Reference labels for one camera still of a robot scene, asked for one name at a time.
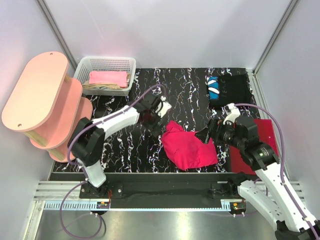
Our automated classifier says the beige folded t shirt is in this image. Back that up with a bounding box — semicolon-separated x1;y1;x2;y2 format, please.
82;74;131;90

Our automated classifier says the right orange connector board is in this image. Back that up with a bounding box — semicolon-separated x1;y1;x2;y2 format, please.
230;201;247;212

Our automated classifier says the orange connector board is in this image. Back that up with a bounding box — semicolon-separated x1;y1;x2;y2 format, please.
96;201;111;209
230;201;247;212

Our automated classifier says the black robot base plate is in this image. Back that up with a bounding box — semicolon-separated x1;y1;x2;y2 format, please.
79;173;242;211

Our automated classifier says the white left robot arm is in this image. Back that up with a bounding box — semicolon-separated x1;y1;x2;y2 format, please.
66;97;172;188

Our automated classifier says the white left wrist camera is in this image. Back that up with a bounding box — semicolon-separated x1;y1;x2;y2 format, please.
155;96;172;119

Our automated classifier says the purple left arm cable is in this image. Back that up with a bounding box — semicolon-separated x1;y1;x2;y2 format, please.
59;84;169;238

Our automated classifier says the white plastic basket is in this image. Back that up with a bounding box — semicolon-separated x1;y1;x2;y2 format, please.
73;56;136;97

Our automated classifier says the black folded t shirt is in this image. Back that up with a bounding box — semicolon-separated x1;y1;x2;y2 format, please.
207;74;252;108

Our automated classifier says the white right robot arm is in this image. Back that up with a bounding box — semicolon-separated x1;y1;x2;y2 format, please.
195;116;320;240

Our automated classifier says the pink folded t shirt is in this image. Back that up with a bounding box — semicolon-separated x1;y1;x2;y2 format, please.
88;71;128;88

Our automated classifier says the left orange connector board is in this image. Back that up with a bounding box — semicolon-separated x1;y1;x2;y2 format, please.
96;201;111;209

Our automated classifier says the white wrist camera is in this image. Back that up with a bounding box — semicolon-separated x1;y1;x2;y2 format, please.
223;103;240;126
155;96;172;119

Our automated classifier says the red t shirt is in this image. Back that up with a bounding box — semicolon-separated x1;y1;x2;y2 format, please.
161;120;218;171

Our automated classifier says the pink three tier shelf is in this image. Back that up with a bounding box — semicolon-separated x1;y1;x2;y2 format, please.
1;51;93;163

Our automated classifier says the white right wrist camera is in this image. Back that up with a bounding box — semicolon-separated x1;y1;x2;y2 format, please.
223;103;240;126

